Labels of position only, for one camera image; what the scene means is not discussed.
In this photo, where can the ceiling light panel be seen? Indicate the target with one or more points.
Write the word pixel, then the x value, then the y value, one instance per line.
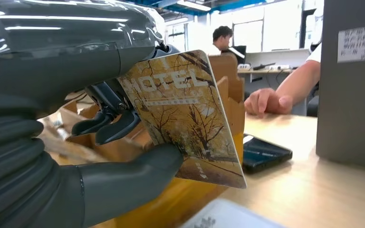
pixel 193 5

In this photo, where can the grey laptop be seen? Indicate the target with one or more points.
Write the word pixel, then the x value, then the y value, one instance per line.
pixel 349 110

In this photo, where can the black office chair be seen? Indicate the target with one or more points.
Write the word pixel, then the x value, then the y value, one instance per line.
pixel 312 107

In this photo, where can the person at background desk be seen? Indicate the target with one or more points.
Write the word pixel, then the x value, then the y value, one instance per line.
pixel 221 39

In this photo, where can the black smartphone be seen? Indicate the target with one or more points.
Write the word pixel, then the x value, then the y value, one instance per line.
pixel 264 154

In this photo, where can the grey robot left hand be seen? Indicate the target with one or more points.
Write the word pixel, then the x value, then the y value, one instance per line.
pixel 59 47

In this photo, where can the person in white T-shirt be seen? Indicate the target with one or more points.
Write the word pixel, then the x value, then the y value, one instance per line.
pixel 315 55

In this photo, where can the background office desk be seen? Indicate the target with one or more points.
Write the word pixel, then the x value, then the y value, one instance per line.
pixel 264 75

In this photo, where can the hotel key card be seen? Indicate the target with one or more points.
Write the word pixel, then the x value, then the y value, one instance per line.
pixel 182 119

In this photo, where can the grey card reader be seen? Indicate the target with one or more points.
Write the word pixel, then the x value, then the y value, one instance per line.
pixel 226 217

